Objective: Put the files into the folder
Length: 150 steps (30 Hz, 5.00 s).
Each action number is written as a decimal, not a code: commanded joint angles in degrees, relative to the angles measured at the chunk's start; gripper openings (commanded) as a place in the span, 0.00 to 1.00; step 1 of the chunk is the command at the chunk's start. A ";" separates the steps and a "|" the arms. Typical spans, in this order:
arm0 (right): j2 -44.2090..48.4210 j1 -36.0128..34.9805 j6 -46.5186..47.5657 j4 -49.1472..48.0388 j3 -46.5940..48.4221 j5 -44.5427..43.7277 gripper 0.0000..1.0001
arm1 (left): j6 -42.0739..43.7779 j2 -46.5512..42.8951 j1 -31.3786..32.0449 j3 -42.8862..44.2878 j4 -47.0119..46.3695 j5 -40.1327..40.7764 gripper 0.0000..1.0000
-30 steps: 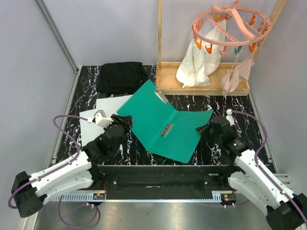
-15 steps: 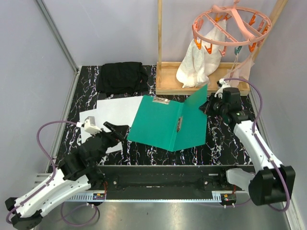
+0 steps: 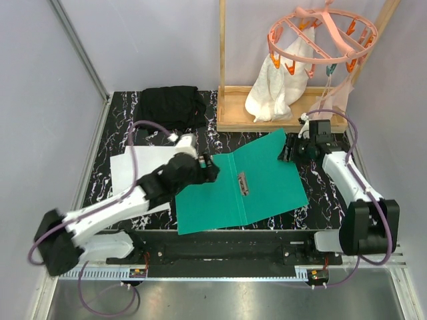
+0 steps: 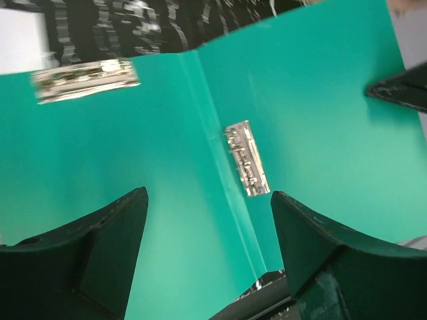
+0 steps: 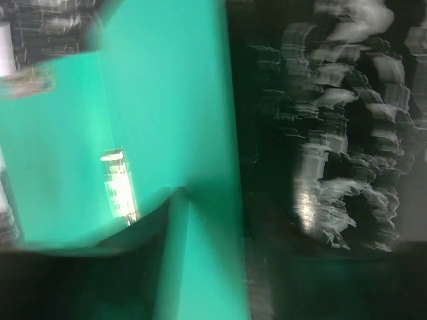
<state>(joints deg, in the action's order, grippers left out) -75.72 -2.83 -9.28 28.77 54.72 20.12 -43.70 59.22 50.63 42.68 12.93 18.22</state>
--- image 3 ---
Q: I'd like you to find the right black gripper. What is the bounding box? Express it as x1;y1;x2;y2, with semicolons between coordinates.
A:
277;132;315;167

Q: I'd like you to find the green file folder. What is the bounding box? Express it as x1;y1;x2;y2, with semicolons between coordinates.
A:
175;129;308;235

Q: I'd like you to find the white paper sheet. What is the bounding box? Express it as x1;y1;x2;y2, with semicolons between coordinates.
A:
110;153;165;196
119;146;175;177

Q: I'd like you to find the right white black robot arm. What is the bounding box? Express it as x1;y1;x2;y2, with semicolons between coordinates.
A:
278;117;400;265

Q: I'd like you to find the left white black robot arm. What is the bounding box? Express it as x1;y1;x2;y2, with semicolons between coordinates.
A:
27;134;220;277

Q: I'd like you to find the black folded cloth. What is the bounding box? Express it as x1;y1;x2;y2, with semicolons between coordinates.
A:
133;85;206;131

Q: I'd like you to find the white hanging towel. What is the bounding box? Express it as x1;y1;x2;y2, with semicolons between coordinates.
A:
244;26;317;123

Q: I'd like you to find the pink hanging mesh cloth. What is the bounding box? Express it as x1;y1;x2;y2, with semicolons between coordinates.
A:
309;75;354;113

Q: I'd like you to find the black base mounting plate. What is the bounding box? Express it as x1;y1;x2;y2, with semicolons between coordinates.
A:
106;230;342;279

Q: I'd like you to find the pink round clip hanger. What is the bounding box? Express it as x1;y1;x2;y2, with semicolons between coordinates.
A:
267;1;380;78

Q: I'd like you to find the wooden rack frame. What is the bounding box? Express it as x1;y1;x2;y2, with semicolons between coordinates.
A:
217;1;399;133

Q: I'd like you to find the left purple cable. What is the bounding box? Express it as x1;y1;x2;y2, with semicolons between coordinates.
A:
27;120;174;316

